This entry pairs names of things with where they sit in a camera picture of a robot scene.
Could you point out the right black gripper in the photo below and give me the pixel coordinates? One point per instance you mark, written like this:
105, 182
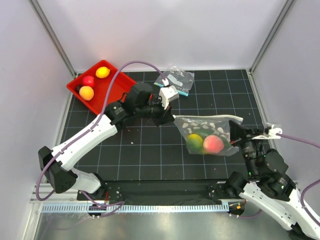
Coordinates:
239, 134

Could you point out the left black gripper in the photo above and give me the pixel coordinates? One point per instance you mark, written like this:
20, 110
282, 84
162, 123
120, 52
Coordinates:
165, 115

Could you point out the pink toy peach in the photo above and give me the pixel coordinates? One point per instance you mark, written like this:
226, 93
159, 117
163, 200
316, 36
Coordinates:
213, 144

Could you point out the white-spotted clear zip bag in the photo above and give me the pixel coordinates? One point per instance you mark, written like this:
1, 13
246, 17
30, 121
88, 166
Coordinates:
186, 124

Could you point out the green toy cucumber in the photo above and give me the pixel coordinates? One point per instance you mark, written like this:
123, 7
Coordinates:
213, 132

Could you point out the small yellow-green toy fruit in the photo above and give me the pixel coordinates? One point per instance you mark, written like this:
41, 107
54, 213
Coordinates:
194, 143

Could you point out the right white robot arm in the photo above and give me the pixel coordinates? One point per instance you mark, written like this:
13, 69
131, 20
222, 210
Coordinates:
267, 184

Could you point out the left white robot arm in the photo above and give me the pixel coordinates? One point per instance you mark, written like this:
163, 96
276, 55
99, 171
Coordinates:
58, 163

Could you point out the blue-zipper clear zip bag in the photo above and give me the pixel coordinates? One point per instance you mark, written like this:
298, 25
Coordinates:
182, 80

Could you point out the red plastic tray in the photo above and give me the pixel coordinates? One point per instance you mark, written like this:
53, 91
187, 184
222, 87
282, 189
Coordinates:
122, 84

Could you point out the yellow toy lemon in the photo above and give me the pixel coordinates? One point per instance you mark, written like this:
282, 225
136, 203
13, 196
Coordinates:
102, 72

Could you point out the orange toy fruit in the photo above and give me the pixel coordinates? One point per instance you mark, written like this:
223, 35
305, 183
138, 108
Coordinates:
86, 93

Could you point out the red toy apple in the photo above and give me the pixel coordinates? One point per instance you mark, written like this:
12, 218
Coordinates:
88, 81

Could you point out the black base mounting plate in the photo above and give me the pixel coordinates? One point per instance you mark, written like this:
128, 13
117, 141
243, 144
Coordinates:
168, 192

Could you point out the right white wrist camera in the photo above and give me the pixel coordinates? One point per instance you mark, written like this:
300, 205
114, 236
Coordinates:
271, 132

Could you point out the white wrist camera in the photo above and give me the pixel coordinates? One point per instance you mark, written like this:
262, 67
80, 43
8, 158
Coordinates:
167, 93
271, 132

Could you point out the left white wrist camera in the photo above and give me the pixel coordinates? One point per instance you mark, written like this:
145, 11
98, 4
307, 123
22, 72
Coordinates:
167, 93

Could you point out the slotted cable duct strip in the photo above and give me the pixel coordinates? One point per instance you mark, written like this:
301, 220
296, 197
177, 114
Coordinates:
86, 207

